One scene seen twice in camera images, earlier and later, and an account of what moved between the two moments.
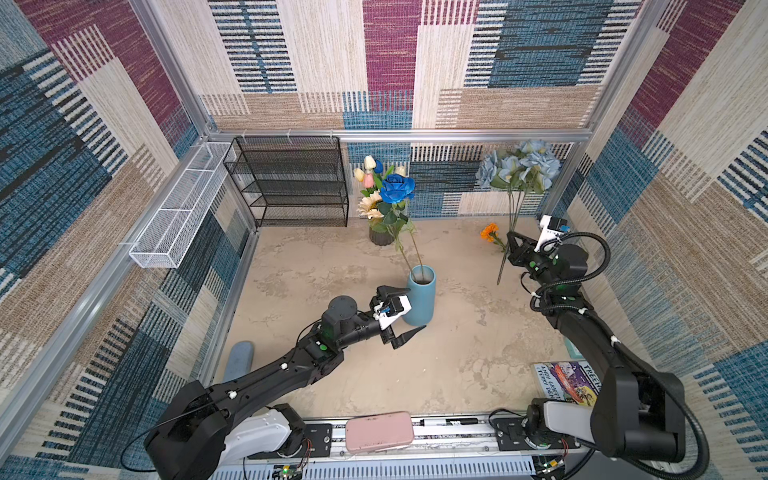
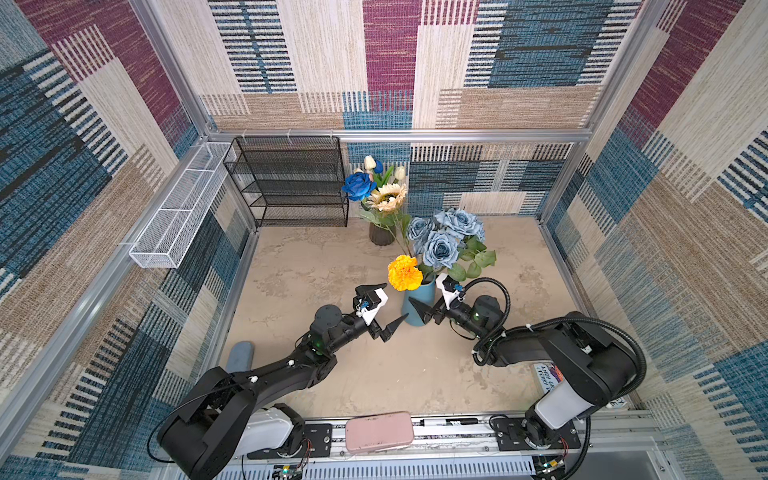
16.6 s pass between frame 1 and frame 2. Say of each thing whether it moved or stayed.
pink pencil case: stayed
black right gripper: moved
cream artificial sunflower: moved
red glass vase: stayed
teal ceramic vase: stayed
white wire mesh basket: stayed
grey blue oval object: stayed
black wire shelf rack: stayed
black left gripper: moved
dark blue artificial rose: moved
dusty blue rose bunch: moved
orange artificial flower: moved
